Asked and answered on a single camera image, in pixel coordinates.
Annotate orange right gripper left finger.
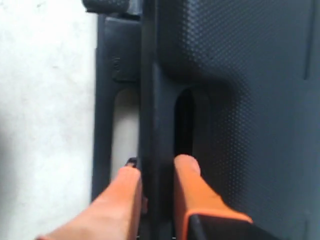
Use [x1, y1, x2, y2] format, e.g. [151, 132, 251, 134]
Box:
[37, 157, 143, 240]

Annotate black plastic tool case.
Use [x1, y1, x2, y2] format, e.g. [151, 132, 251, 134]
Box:
[83, 0, 320, 240]

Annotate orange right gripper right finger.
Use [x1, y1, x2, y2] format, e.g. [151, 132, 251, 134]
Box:
[173, 154, 253, 240]

